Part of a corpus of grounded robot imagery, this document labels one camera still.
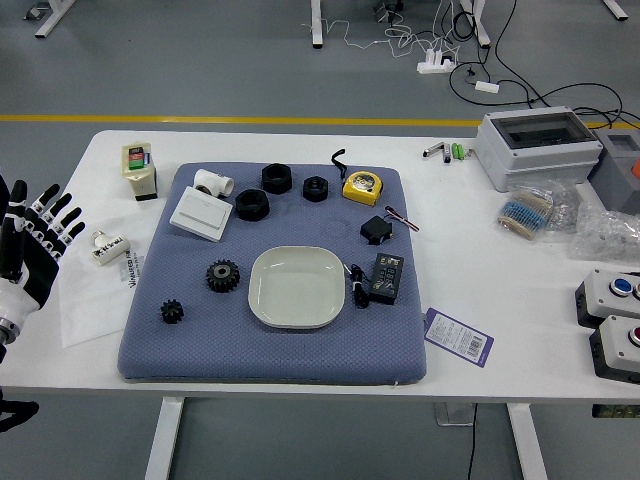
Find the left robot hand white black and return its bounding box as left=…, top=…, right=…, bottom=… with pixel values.
left=0, top=179, right=87, bottom=327

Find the small black gear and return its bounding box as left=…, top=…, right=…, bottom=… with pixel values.
left=160, top=299, right=185, bottom=325

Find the large black gear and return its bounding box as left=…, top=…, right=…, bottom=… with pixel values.
left=205, top=259, right=241, bottom=295

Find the large black hex nut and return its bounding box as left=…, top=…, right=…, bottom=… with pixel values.
left=261, top=163, right=294, bottom=195
left=235, top=188, right=271, bottom=222

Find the small black hex nut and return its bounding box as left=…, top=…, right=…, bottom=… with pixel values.
left=302, top=175, right=330, bottom=203

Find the grey distribution box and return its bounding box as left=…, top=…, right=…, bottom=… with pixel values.
left=473, top=105, right=604, bottom=193

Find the button box with blue button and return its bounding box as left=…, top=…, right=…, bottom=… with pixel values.
left=573, top=268, right=640, bottom=329

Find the button box with red button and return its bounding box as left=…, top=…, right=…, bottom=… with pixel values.
left=588, top=314, right=640, bottom=385

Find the grey box with orange button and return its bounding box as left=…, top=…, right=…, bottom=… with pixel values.
left=587, top=128, right=640, bottom=216

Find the black control box under table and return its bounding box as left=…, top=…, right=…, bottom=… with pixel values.
left=591, top=403, right=640, bottom=420

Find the clear printed plastic bag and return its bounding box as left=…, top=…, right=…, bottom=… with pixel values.
left=56, top=219, right=146, bottom=349

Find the small white labelled fitting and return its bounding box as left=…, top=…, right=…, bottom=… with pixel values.
left=90, top=229, right=131, bottom=266

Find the white pipe tee fitting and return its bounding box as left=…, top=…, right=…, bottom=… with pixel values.
left=193, top=168, right=235, bottom=199

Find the white background table leg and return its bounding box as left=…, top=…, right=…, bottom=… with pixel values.
left=458, top=0, right=492, bottom=49
left=601, top=0, right=630, bottom=22
left=33, top=0, right=77, bottom=39
left=309, top=0, right=324, bottom=49

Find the blue-grey quilted mat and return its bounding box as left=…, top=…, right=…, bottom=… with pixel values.
left=117, top=162, right=429, bottom=385

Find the white square dish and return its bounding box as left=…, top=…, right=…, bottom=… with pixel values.
left=248, top=245, right=347, bottom=330

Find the yellow tape measure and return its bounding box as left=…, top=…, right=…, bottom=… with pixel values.
left=329, top=148, right=385, bottom=206

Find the black digital display module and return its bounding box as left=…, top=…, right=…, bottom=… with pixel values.
left=368, top=252, right=405, bottom=305

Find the purple tag card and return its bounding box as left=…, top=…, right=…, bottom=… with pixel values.
left=423, top=307, right=495, bottom=370

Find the white power strip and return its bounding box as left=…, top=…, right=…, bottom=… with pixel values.
left=416, top=48, right=459, bottom=75

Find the bag of blue resistors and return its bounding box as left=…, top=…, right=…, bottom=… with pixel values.
left=495, top=179, right=556, bottom=245

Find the bag of small components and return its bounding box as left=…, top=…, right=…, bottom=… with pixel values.
left=544, top=178, right=584, bottom=236

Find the clear bubble bag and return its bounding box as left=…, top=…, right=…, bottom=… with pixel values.
left=568, top=202, right=640, bottom=262

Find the cream push-button switch box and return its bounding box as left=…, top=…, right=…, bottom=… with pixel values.
left=122, top=142, right=159, bottom=202

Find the white wall switch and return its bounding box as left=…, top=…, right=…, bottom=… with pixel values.
left=169, top=185, right=235, bottom=243

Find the black bundled cable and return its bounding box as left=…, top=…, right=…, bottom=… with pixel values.
left=348, top=263, right=371, bottom=309

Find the black servo with wires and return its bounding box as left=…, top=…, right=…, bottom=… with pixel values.
left=360, top=206, right=420, bottom=246

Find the white floor cable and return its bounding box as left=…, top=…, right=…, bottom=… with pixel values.
left=299, top=0, right=469, bottom=66

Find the grey metal bracket under table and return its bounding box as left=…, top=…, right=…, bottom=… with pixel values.
left=433, top=401, right=475, bottom=428

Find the black floor cable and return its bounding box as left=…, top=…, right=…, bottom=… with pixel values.
left=448, top=0, right=640, bottom=126

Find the black cable under table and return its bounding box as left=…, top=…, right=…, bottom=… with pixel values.
left=465, top=403, right=480, bottom=480

